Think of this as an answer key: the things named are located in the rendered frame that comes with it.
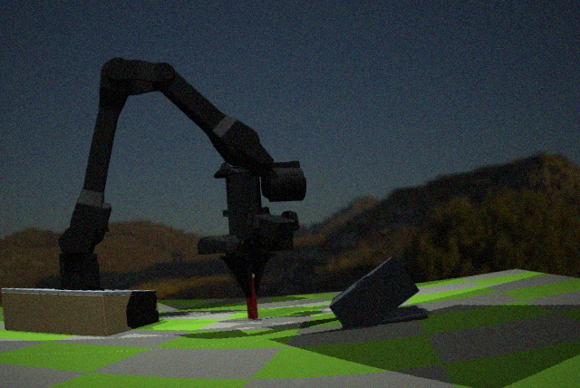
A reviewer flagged dark grey sloped panel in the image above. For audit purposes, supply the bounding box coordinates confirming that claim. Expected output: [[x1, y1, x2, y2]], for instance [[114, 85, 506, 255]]
[[329, 257, 429, 328]]

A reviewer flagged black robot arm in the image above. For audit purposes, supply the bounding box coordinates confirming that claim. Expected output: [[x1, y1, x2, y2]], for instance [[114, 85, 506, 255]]
[[54, 57, 306, 291]]

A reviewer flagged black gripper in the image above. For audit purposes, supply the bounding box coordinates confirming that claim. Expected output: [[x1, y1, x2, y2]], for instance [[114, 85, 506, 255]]
[[198, 201, 294, 296]]

